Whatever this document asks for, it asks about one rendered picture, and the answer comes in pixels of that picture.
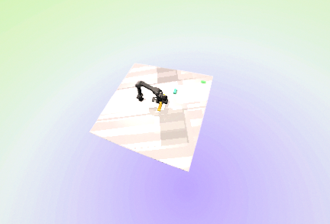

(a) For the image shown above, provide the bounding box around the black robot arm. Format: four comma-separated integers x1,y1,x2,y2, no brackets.
134,80,168,102

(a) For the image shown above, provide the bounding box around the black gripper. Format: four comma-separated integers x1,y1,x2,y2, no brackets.
151,97,168,105

